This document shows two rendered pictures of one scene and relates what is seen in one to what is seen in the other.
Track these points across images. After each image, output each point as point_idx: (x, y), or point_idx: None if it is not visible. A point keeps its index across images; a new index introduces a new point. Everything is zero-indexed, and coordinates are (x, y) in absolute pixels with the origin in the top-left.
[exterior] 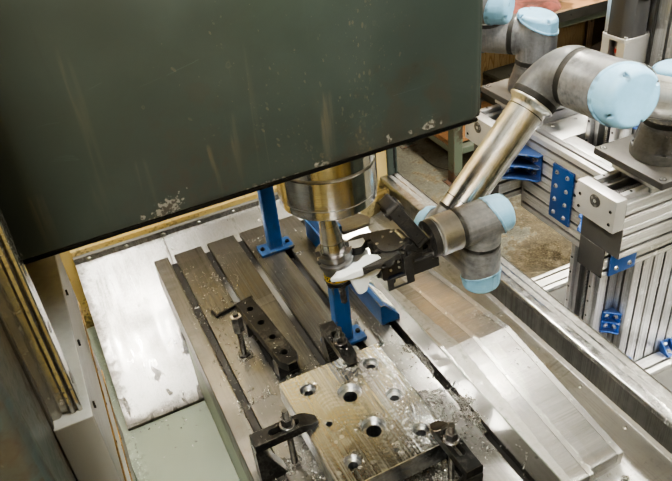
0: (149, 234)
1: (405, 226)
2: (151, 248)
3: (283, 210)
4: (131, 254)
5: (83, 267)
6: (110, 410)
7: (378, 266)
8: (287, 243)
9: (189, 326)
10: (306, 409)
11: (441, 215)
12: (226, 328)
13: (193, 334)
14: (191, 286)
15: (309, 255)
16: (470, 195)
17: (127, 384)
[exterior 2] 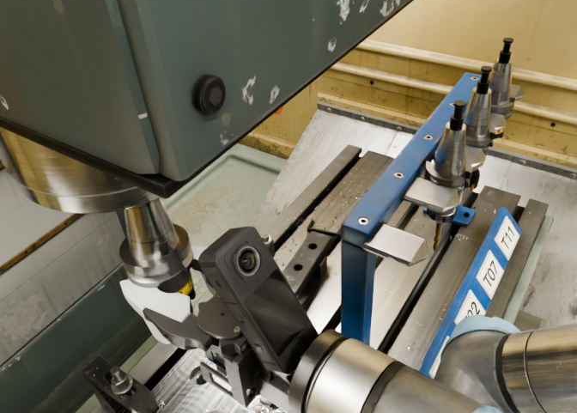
0: (386, 120)
1: (233, 312)
2: (379, 134)
3: (535, 185)
4: (361, 128)
5: (320, 114)
6: (44, 222)
7: (160, 329)
8: (463, 217)
9: (282, 218)
10: (167, 391)
11: (352, 359)
12: (299, 246)
13: (274, 227)
14: (336, 186)
15: (466, 248)
16: (553, 380)
17: (258, 227)
